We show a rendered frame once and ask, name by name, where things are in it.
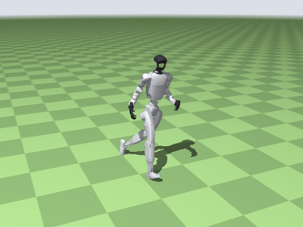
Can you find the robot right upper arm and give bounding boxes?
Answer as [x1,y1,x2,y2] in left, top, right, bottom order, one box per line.
[136,73,152,94]

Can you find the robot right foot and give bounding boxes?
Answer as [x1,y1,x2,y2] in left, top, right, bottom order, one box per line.
[146,172,161,179]

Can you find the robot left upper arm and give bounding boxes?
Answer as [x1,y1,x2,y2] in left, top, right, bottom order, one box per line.
[164,72,173,95]

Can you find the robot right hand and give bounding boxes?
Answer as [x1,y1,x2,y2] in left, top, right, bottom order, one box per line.
[128,102,136,120]

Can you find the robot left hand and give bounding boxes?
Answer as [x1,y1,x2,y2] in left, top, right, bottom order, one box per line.
[174,100,180,111]

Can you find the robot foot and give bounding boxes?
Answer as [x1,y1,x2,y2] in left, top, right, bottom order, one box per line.
[120,139,126,156]
[146,172,161,179]

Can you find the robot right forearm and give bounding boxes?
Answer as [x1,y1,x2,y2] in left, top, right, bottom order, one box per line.
[128,87,139,106]

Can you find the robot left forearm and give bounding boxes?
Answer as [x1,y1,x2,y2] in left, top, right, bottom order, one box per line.
[166,92,176,104]

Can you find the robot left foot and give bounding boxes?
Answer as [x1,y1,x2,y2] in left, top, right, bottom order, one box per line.
[120,139,126,156]

